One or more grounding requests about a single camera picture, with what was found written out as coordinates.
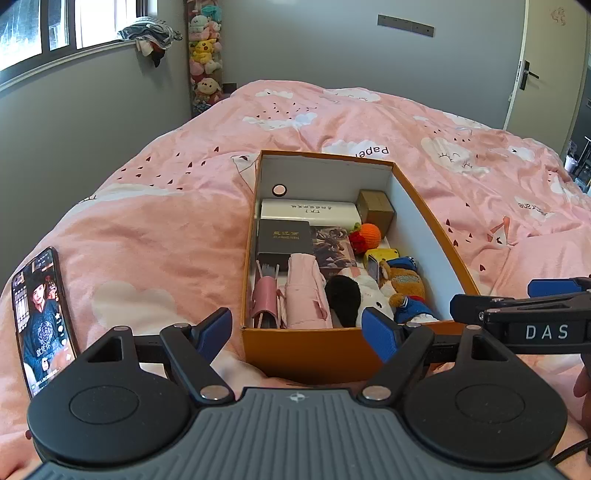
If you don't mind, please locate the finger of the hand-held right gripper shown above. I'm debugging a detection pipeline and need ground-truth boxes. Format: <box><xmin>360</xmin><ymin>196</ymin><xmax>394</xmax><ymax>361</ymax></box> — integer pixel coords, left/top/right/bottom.
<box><xmin>527</xmin><ymin>276</ymin><xmax>591</xmax><ymax>299</ymax></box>
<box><xmin>449</xmin><ymin>294</ymin><xmax>532</xmax><ymax>326</ymax></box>

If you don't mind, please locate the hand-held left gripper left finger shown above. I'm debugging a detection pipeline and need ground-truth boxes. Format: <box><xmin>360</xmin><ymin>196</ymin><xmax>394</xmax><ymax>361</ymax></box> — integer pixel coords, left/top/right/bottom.
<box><xmin>76</xmin><ymin>307</ymin><xmax>234</xmax><ymax>401</ymax></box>

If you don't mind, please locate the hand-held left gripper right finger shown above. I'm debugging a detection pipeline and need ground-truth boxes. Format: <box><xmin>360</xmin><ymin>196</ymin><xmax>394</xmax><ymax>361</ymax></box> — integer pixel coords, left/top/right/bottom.
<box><xmin>358</xmin><ymin>305</ymin><xmax>515</xmax><ymax>401</ymax></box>

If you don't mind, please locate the white plush with black ear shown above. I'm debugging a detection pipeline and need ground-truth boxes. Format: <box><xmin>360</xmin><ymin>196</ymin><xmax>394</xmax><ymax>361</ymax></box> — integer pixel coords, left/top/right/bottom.
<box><xmin>324</xmin><ymin>272</ymin><xmax>396</xmax><ymax>328</ymax></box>

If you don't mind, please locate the brown teddy bear blue outfit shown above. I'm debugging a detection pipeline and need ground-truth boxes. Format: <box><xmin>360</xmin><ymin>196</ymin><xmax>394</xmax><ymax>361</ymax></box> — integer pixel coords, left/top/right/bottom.
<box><xmin>379</xmin><ymin>256</ymin><xmax>442</xmax><ymax>324</ymax></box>

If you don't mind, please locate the pink pouch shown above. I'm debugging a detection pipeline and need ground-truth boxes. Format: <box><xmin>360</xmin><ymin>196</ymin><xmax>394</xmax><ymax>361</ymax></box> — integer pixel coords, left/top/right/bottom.
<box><xmin>249</xmin><ymin>261</ymin><xmax>283</xmax><ymax>331</ymax></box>

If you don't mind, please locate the orange shoe box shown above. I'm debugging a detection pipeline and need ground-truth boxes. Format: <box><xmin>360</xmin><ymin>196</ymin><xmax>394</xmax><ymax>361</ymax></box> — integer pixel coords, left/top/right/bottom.
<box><xmin>240</xmin><ymin>149</ymin><xmax>484</xmax><ymax>386</ymax></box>

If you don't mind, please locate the yellow toy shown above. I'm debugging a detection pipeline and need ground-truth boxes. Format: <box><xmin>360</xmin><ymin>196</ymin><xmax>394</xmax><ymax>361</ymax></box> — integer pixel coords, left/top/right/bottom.
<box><xmin>363</xmin><ymin>248</ymin><xmax>400</xmax><ymax>271</ymax></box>

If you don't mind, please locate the pink folding umbrella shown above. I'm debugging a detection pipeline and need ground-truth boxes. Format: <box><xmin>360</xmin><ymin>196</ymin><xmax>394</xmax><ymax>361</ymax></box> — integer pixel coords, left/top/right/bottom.
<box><xmin>277</xmin><ymin>253</ymin><xmax>334</xmax><ymax>330</ymax></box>

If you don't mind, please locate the printed picture card box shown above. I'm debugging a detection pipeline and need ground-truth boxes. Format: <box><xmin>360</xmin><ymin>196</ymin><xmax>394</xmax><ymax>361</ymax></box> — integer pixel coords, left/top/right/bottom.
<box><xmin>309</xmin><ymin>226</ymin><xmax>359</xmax><ymax>278</ymax></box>

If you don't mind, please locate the orange and red crochet fruit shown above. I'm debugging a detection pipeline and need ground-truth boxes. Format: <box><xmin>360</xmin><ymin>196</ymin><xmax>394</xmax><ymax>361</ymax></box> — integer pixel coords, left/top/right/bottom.
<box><xmin>348</xmin><ymin>222</ymin><xmax>383</xmax><ymax>253</ymax></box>

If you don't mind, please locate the dark grey gift box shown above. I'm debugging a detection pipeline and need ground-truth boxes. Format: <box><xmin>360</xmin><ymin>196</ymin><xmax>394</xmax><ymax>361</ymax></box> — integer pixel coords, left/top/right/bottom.
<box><xmin>255</xmin><ymin>219</ymin><xmax>314</xmax><ymax>268</ymax></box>

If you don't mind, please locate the small brown cardboard box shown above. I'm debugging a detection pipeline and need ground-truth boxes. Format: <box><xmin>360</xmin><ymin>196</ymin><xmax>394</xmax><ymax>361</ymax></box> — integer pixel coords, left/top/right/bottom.
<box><xmin>355</xmin><ymin>189</ymin><xmax>398</xmax><ymax>234</ymax></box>

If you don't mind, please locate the white long box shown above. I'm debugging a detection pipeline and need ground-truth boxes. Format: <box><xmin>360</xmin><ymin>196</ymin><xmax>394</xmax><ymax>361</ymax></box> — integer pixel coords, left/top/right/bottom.
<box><xmin>260</xmin><ymin>198</ymin><xmax>362</xmax><ymax>230</ymax></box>

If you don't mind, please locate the person's right hand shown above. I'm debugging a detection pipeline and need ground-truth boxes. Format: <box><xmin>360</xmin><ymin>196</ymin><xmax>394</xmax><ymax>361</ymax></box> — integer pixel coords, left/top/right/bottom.
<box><xmin>573</xmin><ymin>367</ymin><xmax>591</xmax><ymax>416</ymax></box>

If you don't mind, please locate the pink printed blanket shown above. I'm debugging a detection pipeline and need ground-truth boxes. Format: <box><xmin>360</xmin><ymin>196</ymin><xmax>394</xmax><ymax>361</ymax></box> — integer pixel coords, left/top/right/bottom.
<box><xmin>0</xmin><ymin>79</ymin><xmax>591</xmax><ymax>480</ymax></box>

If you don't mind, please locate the smartphone with lit screen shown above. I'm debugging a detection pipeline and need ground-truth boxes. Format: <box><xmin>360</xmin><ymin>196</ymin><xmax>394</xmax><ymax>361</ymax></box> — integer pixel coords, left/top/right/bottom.
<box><xmin>10</xmin><ymin>246</ymin><xmax>79</xmax><ymax>401</ymax></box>

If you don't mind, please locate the white door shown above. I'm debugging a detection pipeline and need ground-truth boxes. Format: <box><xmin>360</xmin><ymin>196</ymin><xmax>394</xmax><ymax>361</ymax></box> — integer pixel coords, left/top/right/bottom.
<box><xmin>501</xmin><ymin>0</ymin><xmax>591</xmax><ymax>154</ymax></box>

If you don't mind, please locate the stack of plush toys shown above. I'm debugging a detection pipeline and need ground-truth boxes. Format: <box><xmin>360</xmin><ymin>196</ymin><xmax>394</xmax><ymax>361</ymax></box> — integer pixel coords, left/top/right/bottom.
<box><xmin>186</xmin><ymin>0</ymin><xmax>225</xmax><ymax>114</ymax></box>

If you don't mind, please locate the pile of clothes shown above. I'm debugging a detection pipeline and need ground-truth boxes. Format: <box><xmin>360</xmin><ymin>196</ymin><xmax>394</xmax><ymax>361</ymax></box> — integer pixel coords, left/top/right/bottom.
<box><xmin>117</xmin><ymin>16</ymin><xmax>184</xmax><ymax>68</ymax></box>

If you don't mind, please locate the window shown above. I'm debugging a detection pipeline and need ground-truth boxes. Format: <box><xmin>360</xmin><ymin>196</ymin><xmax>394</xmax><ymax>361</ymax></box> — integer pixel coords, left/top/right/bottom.
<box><xmin>0</xmin><ymin>0</ymin><xmax>160</xmax><ymax>86</ymax></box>

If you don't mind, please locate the black cable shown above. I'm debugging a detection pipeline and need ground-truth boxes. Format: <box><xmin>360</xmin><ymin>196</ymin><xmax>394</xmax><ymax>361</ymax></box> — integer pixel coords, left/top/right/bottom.
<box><xmin>551</xmin><ymin>436</ymin><xmax>591</xmax><ymax>468</ymax></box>

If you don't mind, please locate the black door handle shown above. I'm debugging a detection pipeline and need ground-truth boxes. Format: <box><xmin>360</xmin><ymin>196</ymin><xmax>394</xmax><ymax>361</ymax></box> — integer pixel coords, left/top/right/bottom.
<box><xmin>517</xmin><ymin>60</ymin><xmax>540</xmax><ymax>91</ymax></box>

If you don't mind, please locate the grey wall strip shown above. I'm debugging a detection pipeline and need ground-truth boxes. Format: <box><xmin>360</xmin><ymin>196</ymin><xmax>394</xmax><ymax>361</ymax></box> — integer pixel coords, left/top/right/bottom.
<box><xmin>377</xmin><ymin>14</ymin><xmax>435</xmax><ymax>37</ymax></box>

